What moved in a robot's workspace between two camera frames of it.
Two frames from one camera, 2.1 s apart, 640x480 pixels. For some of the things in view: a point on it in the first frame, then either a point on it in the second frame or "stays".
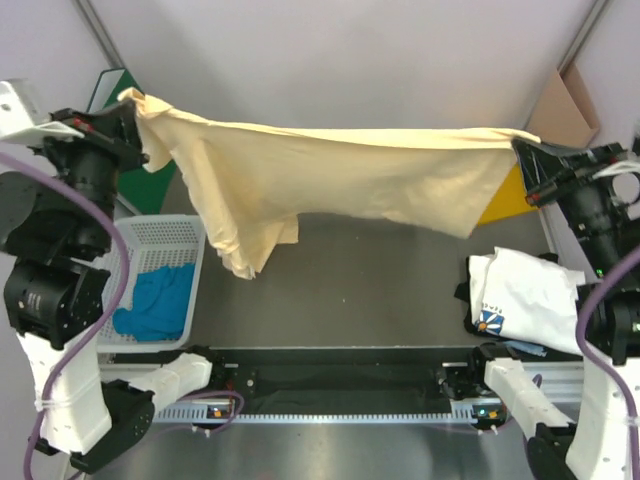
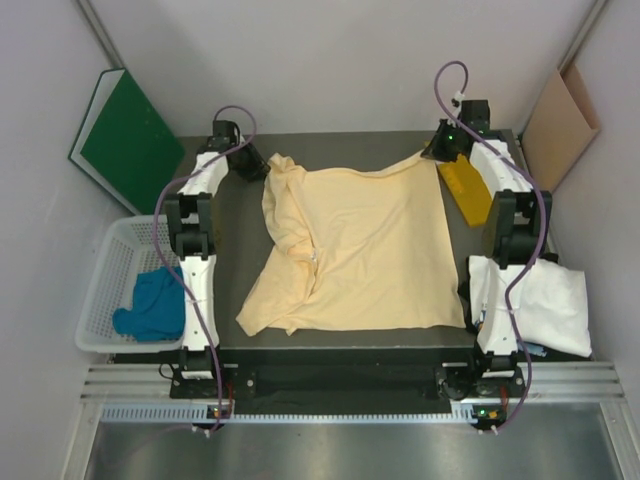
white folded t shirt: x=527 y=298 stays
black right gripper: x=546 y=172 to x=434 y=151
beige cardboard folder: x=564 y=115 stays
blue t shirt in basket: x=162 y=297 stays
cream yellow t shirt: x=247 y=184 to x=356 y=249
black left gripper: x=116 y=128 to x=256 y=167
